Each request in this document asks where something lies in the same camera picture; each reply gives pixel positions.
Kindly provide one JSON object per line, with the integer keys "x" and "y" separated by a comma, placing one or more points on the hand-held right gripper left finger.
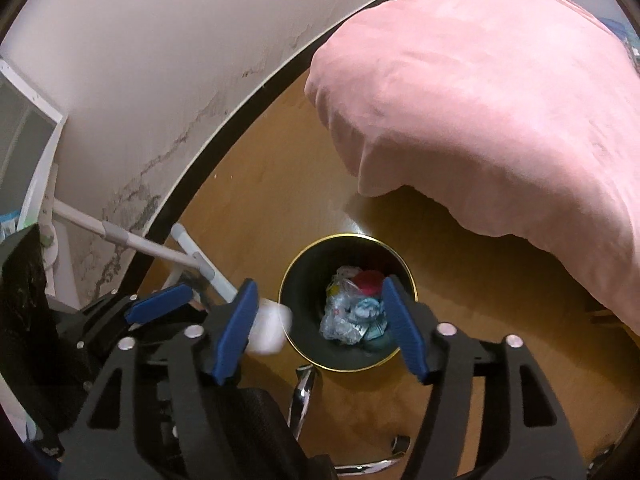
{"x": 234, "y": 332}

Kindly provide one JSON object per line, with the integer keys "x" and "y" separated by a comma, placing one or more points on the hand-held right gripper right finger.
{"x": 406, "y": 330}

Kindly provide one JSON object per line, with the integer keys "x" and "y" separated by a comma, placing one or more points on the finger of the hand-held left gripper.
{"x": 160, "y": 302}

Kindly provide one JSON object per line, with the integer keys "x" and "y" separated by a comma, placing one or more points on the white tissue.
{"x": 270, "y": 327}

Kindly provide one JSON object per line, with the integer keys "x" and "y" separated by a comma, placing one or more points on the black trash bin gold rim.
{"x": 302, "y": 287}

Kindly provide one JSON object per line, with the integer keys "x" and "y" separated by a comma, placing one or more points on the light blue crumpled paper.
{"x": 367, "y": 308}

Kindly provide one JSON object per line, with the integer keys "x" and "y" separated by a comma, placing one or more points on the red round item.
{"x": 369, "y": 281}

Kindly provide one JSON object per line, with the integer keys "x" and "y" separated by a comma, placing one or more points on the clear plastic bag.
{"x": 340, "y": 310}

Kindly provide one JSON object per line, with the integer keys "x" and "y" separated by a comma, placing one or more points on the black flat panel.
{"x": 25, "y": 285}

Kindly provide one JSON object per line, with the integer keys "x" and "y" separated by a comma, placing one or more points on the black mesh office chair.
{"x": 270, "y": 420}

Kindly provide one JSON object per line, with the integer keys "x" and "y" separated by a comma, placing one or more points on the blue white packet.
{"x": 10, "y": 223}

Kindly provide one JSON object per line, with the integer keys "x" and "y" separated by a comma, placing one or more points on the white shelf unit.
{"x": 42, "y": 170}

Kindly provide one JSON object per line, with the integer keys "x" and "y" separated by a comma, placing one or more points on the pink blanket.
{"x": 475, "y": 100}

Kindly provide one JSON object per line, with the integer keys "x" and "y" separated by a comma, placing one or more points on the blue patterned cloth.
{"x": 622, "y": 40}

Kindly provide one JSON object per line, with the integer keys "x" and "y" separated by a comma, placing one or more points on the white metal tube frame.
{"x": 150, "y": 249}

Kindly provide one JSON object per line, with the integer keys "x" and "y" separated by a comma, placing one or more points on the wooden bed frame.
{"x": 607, "y": 318}

